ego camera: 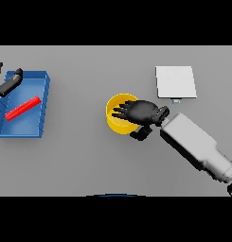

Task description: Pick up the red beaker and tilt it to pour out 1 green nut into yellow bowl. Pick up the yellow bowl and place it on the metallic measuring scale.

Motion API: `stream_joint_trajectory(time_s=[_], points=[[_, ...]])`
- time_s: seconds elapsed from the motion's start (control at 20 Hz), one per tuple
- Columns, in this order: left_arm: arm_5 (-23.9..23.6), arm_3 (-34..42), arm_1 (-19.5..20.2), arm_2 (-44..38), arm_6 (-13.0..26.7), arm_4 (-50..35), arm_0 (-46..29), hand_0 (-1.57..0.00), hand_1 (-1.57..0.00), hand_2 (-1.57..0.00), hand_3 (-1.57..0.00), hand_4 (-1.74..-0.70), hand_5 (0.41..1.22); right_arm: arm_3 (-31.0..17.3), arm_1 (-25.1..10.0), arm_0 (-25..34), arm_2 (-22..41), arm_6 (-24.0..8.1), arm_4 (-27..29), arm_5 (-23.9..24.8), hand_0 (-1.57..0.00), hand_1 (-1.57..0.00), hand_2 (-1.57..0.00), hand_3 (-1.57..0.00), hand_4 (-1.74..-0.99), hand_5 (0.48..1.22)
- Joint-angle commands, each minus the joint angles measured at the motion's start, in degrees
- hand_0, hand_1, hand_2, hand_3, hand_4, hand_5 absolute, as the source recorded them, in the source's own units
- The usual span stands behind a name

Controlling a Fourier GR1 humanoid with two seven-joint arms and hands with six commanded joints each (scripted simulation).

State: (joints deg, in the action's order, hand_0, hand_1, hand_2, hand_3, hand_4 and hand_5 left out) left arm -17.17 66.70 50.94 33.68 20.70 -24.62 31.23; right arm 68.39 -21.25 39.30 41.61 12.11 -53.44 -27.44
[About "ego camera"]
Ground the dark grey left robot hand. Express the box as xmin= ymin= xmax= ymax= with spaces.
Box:
xmin=0 ymin=61 xmax=24 ymax=102

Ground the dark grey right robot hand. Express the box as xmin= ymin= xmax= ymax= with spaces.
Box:
xmin=112 ymin=99 xmax=170 ymax=142

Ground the yellow bowl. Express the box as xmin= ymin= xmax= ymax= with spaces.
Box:
xmin=105 ymin=93 xmax=142 ymax=135

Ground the red beaker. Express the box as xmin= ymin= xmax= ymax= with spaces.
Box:
xmin=4 ymin=95 xmax=43 ymax=122

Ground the pale square measuring scale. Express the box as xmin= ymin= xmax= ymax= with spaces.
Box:
xmin=154 ymin=65 xmax=198 ymax=105

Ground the blue tray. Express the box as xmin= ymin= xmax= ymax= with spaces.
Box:
xmin=0 ymin=70 xmax=51 ymax=139

